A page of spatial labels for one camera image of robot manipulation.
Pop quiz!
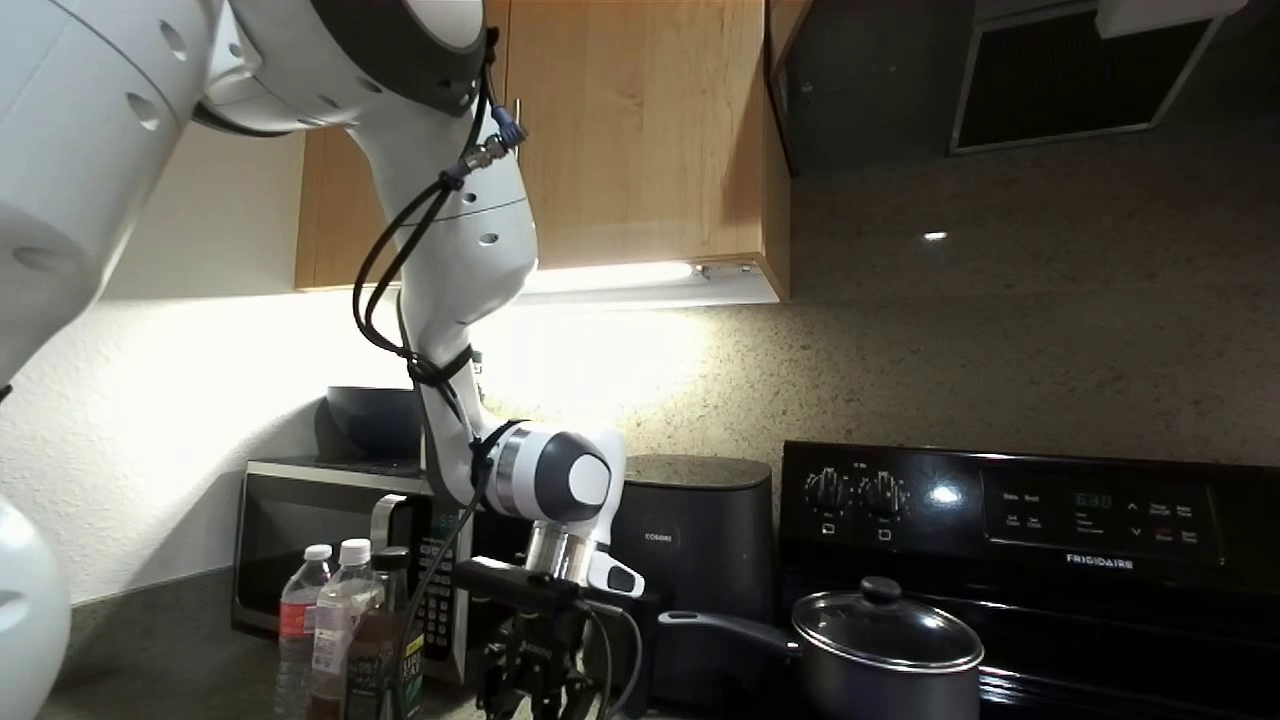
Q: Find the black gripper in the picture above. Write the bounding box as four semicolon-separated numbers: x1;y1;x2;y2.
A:
455;554;620;720

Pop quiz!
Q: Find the clear water bottle white cap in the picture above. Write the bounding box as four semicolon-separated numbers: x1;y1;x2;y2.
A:
307;534;384;720

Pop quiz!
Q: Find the black air fryer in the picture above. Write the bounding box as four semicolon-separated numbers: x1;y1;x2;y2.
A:
610;456;776;713

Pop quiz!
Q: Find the black range hood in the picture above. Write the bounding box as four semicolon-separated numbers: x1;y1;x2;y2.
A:
776;0;1280;174

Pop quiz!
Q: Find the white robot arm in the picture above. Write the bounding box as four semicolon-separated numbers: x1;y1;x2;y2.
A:
0;0;622;588

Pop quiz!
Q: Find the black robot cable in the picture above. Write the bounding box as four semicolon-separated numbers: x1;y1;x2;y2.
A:
346;22;531;511

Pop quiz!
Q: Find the clear water bottle red label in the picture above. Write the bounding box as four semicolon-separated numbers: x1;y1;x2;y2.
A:
272;543;333;720

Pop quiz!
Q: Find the wooden wall cabinet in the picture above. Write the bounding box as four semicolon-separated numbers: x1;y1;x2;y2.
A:
292;0;797;303

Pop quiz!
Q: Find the black electric stove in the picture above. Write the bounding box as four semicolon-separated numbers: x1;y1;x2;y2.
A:
778;438;1280;720

